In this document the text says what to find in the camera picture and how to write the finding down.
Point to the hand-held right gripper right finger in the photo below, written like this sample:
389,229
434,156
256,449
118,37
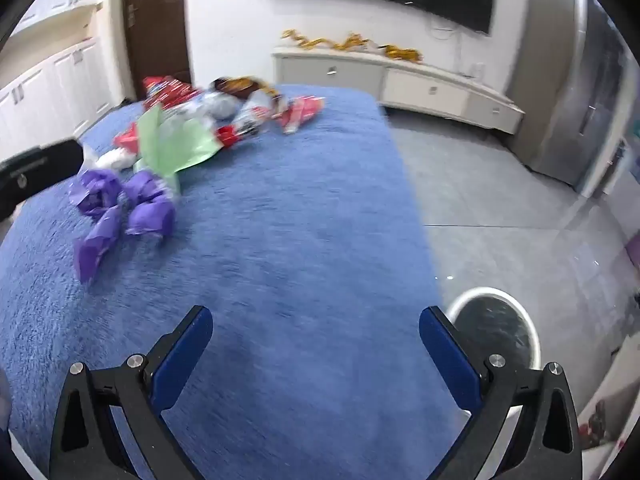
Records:
450,360

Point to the green paper sheet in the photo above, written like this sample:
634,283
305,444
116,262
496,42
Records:
175,142

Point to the steel refrigerator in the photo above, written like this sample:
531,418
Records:
575,90

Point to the red clear plastic wrapper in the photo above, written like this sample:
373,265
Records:
167,91

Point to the golden tiger ornament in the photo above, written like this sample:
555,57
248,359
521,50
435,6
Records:
400,53

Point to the blue fluffy blanket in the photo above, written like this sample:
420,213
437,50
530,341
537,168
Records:
280,240

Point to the white printed plastic bag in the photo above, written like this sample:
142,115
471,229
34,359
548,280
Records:
252,117

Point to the white round trash bin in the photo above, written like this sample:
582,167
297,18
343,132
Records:
492,330

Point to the brown snack wrapper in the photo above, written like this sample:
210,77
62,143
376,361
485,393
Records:
240,84

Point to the small red wrapper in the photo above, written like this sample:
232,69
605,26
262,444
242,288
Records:
127,137

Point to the white television cabinet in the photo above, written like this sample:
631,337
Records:
400,82

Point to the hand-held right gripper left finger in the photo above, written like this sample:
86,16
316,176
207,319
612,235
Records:
177,365

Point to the dark brown door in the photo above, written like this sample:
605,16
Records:
157,30

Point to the small white crumpled bag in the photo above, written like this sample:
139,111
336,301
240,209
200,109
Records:
115,158

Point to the white wall cabinets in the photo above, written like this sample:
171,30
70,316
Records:
50,75

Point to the purple crumpled wrapper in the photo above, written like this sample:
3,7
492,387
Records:
145,205

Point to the golden dragon ornament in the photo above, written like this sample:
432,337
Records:
325,41

